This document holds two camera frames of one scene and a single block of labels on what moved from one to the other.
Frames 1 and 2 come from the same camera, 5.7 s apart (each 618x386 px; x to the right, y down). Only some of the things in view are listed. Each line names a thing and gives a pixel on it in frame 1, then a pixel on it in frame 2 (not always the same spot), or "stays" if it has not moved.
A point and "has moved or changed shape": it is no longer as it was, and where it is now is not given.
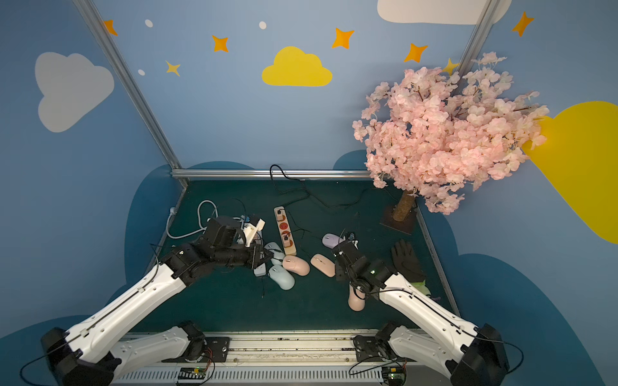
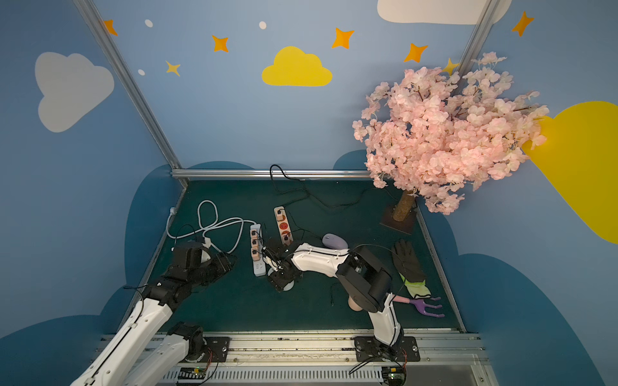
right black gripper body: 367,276 to 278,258
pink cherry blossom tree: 435,138 stays
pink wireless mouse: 296,264 has moved or changed shape
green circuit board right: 393,375 stays
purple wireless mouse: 331,240 stays
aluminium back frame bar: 265,174 stays
